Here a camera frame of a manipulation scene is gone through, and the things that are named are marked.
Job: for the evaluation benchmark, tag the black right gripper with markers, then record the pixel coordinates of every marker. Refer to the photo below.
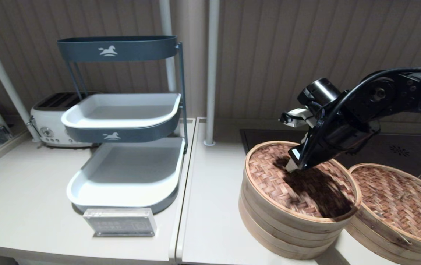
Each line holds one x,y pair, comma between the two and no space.
335,140

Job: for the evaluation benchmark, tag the woven bamboo steamer lid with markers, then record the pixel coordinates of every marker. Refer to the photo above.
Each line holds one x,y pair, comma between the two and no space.
269,173

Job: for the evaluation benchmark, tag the tall bamboo steamer basket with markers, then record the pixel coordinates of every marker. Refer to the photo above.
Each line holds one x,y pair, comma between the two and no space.
287,246

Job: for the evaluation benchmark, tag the right bamboo steamer with lid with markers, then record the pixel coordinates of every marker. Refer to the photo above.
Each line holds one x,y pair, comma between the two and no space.
398,198

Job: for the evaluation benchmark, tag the black glass induction cooktop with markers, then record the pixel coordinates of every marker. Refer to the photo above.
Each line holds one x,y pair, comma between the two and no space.
398,151

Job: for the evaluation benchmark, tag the straight white pole with foot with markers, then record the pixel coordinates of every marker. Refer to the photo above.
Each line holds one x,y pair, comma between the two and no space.
212,73

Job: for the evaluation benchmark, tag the large white-lined grey tray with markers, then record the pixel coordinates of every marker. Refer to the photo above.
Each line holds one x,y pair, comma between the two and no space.
122,173

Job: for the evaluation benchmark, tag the grey tray with horse logo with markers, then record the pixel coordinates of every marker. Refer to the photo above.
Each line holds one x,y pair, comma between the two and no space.
122,110

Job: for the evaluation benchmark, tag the clear acrylic sign holder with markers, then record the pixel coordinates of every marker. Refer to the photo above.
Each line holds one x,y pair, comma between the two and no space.
122,222

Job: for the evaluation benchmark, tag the dark grey rack tray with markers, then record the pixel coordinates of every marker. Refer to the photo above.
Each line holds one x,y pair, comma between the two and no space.
140,49

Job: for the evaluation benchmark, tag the white pole behind rack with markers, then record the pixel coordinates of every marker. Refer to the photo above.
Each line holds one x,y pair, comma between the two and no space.
166,18

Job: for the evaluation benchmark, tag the white retro toaster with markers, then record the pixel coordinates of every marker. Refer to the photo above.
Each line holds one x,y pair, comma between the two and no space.
48,121

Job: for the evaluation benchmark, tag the long slanted white pole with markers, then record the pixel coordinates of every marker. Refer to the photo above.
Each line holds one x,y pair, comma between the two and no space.
0,70

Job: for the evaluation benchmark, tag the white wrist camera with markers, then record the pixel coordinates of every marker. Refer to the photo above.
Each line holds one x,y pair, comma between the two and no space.
299,117

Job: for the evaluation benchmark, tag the dark grey rack frame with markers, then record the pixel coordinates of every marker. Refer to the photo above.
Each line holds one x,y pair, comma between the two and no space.
182,92

